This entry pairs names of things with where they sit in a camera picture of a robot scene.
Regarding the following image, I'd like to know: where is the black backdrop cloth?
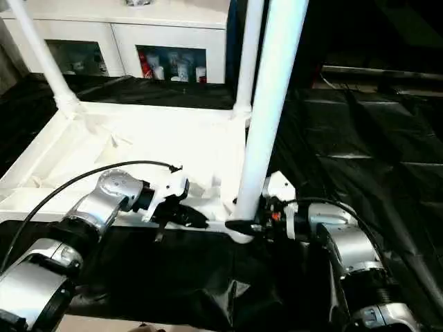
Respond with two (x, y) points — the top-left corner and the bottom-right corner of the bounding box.
(226, 0), (443, 91)

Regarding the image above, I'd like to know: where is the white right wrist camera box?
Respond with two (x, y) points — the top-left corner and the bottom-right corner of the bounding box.
(262, 171), (299, 239)

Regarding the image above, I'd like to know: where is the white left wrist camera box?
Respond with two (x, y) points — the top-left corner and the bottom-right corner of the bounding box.
(140, 165), (190, 224)

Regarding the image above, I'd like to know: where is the metal rod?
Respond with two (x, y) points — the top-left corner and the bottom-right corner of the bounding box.
(321, 64), (443, 79)

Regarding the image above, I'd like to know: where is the white plastic table top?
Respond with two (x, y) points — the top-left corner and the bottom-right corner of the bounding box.
(0, 100), (259, 245)

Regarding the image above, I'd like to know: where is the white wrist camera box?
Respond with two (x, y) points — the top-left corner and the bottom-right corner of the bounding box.
(262, 171), (299, 239)
(140, 165), (190, 224)

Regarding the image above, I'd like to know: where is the white glass-door cabinet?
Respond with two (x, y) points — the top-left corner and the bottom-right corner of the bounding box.
(0, 0), (229, 84)

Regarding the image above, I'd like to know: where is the grey curtain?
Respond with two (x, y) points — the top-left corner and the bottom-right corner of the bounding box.
(0, 20), (28, 94)

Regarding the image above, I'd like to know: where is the black plastic sheet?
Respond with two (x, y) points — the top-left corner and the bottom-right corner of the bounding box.
(0, 71), (443, 329)

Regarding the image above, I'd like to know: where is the white plastic table leg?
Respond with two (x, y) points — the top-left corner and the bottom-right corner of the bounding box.
(6, 0), (84, 120)
(233, 0), (311, 222)
(230, 0), (269, 120)

